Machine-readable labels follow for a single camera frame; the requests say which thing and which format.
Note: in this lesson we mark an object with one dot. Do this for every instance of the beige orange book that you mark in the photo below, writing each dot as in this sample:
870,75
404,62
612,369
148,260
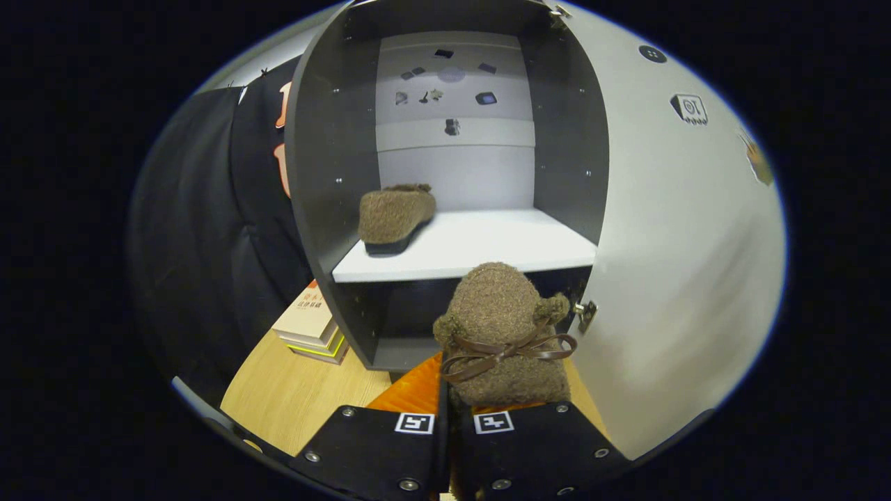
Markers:
306,316

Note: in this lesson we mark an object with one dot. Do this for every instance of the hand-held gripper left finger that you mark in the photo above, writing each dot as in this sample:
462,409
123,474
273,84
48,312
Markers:
376,452

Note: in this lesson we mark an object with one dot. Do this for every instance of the brown fuzzy shoe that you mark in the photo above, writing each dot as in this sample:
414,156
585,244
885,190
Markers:
393,212
498,306

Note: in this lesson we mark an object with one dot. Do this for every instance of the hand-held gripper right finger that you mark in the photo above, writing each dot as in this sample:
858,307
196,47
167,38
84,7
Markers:
536,452

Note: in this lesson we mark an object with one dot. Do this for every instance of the yellow-edged book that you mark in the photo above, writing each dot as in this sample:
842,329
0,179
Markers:
327,353

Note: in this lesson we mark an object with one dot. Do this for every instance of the dark grey shoe cabinet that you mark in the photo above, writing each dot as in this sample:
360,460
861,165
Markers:
320,174

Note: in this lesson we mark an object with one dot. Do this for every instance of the black backdrop cloth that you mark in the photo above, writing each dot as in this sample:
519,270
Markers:
202,243

